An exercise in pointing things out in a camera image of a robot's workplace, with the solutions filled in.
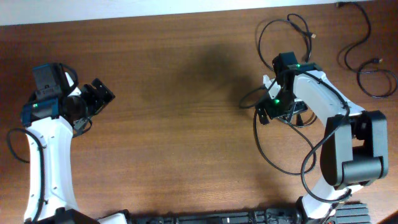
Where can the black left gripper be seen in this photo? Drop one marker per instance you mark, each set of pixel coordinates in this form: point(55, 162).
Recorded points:
point(100, 100)

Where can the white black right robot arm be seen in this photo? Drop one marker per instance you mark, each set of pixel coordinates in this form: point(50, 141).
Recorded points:
point(352, 154)

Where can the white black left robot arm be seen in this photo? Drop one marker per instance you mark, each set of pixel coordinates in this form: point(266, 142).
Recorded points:
point(58, 111)

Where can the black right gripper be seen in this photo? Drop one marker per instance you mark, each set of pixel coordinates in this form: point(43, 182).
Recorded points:
point(273, 112)

